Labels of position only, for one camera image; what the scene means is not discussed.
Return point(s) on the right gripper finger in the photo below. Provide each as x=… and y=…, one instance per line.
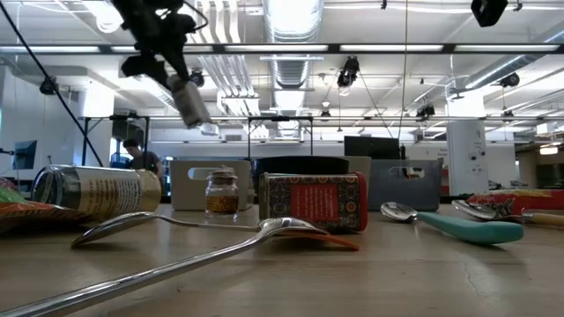
x=489, y=11

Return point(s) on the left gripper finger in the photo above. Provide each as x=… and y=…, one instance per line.
x=176, y=59
x=143, y=66

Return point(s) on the white-lidded spice shaker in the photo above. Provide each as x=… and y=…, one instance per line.
x=189, y=103

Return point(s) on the small cork-stoppered glass jar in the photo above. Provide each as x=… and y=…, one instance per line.
x=221, y=202

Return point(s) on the orange snack packet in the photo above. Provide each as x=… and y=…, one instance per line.
x=35, y=216

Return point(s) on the green and pink snack packet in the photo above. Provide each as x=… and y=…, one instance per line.
x=9, y=196

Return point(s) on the red snack packet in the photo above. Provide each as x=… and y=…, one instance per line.
x=529, y=200

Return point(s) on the long silver spoon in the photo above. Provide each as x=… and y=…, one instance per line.
x=132, y=275

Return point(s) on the black ceiling spotlight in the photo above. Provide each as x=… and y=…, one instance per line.
x=48, y=86
x=510, y=80
x=348, y=72
x=426, y=111
x=197, y=78

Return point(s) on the person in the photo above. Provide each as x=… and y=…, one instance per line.
x=143, y=160

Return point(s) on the light grey plastic bin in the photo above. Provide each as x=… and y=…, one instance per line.
x=185, y=193

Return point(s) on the white pillar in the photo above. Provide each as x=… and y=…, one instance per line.
x=467, y=154

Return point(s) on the small blue-lit monitor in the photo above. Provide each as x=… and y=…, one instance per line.
x=25, y=155

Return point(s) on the red and black bowl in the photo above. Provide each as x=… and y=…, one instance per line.
x=299, y=165

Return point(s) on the wide dark monitor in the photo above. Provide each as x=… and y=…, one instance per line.
x=372, y=147

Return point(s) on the dark grey plastic bin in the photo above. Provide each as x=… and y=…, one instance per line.
x=396, y=193

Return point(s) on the slanted silver ceiling duct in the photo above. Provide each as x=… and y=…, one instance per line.
x=506, y=66

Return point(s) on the black background workstation frame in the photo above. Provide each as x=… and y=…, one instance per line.
x=280, y=118

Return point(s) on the silver ventilation duct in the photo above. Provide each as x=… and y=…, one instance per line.
x=293, y=26

